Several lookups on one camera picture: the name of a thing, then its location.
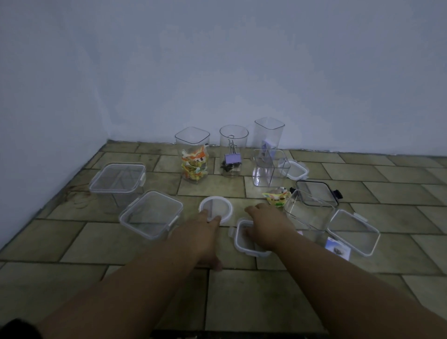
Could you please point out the purple binder clip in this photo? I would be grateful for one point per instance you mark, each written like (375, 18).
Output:
(233, 159)

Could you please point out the black sleeve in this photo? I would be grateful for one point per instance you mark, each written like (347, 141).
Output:
(17, 330)

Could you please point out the black-rimmed clear lid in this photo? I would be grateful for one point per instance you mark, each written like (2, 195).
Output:
(317, 192)

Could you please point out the round white-rimmed lid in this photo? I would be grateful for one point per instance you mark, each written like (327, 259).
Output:
(218, 206)

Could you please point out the yellow snack packet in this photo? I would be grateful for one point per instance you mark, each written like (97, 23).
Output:
(276, 198)

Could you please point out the small square clear container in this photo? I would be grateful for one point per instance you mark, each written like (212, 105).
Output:
(270, 174)

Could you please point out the large clear container one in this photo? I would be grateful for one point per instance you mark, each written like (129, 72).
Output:
(117, 178)

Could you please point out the white box with blue print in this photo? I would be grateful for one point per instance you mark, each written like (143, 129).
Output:
(337, 248)

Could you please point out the pile of black binder clips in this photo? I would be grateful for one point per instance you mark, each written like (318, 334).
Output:
(230, 167)

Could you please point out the person's right forearm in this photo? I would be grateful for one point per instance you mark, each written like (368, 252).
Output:
(349, 290)

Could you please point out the round clear jar with clips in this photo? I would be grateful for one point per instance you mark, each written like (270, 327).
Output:
(234, 132)

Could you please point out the person's left forearm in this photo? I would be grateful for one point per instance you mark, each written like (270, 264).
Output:
(122, 297)

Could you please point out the person's left hand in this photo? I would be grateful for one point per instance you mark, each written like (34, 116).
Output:
(197, 241)

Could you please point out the large clear container two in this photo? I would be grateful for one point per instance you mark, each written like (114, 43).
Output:
(150, 214)

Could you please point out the medium clear container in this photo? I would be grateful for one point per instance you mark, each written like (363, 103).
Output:
(352, 232)

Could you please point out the large rectangular clear container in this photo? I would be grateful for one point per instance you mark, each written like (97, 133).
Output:
(309, 216)

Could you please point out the person's right hand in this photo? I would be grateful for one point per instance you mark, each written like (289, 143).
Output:
(270, 227)

